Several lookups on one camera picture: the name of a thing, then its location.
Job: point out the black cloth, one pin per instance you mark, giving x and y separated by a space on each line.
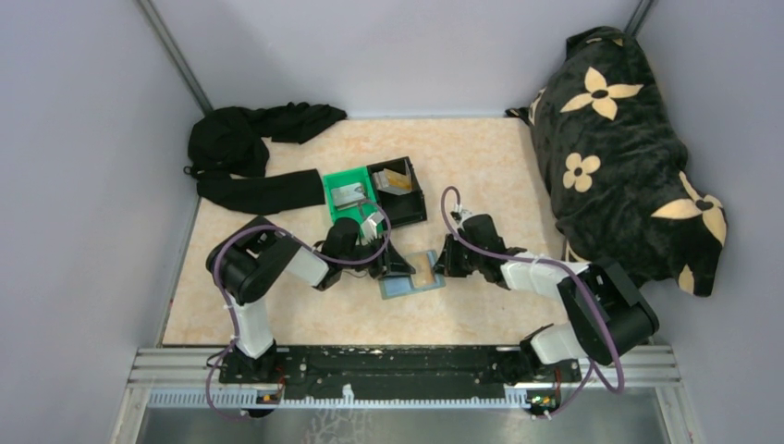
229 157

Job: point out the green plastic bin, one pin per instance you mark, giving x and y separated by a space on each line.
359 211

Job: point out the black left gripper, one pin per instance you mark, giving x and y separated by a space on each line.
390 264

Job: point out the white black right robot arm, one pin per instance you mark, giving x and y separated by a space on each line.
607 315

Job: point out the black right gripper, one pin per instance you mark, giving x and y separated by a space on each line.
446 264

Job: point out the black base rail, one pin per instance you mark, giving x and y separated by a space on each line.
413 373

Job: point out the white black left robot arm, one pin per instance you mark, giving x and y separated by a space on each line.
246 266

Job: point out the gold credit card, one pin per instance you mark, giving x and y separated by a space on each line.
399 181

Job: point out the card stack in green bin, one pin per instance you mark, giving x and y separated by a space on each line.
348 195

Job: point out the sage green card holder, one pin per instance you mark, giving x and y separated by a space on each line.
394 287

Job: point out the black floral blanket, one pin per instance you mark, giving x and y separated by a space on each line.
615 169

